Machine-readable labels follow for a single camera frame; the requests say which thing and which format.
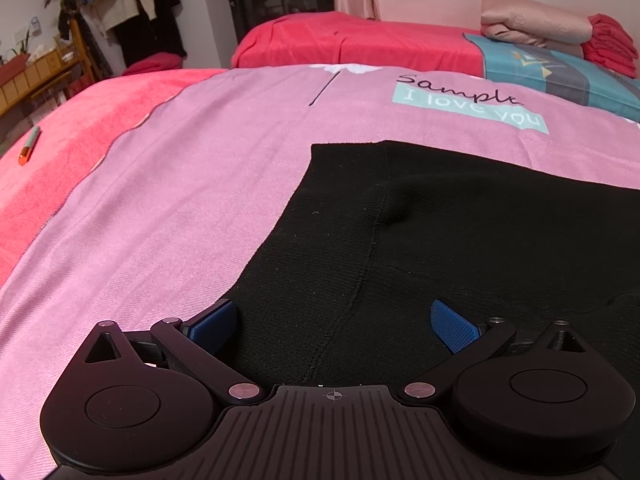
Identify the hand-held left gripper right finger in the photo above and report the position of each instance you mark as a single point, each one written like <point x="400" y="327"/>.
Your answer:
<point x="454" y="329"/>

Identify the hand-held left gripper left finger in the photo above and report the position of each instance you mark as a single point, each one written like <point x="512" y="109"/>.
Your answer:
<point x="216" y="326"/>

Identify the black pants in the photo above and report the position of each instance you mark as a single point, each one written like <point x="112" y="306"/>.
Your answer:
<point x="450" y="220"/>

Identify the pink printed blanket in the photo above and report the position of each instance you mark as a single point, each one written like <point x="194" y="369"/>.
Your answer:
<point x="200" y="185"/>

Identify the red terry bed cover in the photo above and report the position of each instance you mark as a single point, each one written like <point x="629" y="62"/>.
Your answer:
<point x="60" y="160"/>

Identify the green orange pen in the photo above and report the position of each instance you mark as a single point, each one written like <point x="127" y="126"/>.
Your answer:
<point x="29" y="146"/>

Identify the red cushion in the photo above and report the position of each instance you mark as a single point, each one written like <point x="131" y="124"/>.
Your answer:
<point x="152" y="62"/>

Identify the teal grey striped pillow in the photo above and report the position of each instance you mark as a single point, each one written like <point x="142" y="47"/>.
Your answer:
<point x="560" y="75"/>

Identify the black hanging coat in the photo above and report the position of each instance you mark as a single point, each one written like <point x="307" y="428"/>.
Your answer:
<point x="155" y="30"/>

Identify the wooden chair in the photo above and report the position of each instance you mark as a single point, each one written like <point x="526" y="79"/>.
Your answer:
<point x="85" y="50"/>

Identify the wooden shelf unit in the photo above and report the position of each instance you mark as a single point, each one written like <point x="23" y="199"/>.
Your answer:
<point x="35" y="75"/>

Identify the folded pink quilt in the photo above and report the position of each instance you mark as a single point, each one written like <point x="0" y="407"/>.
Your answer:
<point x="535" y="22"/>

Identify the folded red blanket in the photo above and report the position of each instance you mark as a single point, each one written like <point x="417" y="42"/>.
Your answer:
<point x="612" y="45"/>

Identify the beige hanging jacket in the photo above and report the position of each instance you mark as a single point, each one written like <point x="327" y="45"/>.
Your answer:
<point x="125" y="5"/>

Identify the potted plant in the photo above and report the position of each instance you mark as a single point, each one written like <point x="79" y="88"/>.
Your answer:
<point x="15" y="52"/>

